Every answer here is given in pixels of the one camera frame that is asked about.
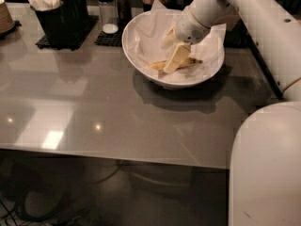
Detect black cutlery holder back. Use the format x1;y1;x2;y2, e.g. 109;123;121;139
71;0;88;24

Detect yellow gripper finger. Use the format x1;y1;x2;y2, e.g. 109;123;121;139
161;25;180;49
163;43;191;73

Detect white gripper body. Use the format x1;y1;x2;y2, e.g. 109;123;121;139
175;7;210;44

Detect white bowl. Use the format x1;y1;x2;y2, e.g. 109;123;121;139
121;9;226;90

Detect black cutlery holder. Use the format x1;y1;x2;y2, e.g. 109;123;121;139
71;0;88;24
31;0;79;48

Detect stack of paper cups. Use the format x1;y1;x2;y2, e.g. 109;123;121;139
0;0;15;34

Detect black floor cables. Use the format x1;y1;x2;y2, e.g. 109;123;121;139
0;160;123;226

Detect white paper liner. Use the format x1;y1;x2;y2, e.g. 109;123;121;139
126;0;228;85

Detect glass salt shaker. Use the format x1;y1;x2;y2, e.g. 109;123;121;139
98;0;119;34

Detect dark pepper shaker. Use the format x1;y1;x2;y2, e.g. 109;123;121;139
116;0;132;26

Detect black cutlery holder front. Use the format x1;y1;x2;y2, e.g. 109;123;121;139
31;0;79;48

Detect black rubber mat left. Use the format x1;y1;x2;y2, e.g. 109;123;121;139
36;15;99;51

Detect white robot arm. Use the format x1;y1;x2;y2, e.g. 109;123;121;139
163;0;301;226

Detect black rubber mat small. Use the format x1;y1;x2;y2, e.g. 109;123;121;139
94;26;123;47

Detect yellow banana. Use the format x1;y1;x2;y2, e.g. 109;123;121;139
147;57;202;73

